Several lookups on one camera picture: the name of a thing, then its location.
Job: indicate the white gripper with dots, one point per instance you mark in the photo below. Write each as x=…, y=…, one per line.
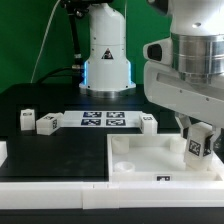
x=163, y=87

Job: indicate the white square tabletop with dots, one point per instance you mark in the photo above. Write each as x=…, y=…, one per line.
x=144, y=158

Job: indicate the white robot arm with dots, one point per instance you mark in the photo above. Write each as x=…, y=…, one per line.
x=184, y=72

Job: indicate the white obstacle fence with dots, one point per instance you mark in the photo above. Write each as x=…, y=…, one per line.
x=101, y=195

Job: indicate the white marker sheet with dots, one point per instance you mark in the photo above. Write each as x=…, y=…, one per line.
x=101, y=119

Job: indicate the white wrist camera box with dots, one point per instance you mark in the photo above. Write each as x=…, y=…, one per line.
x=159, y=51

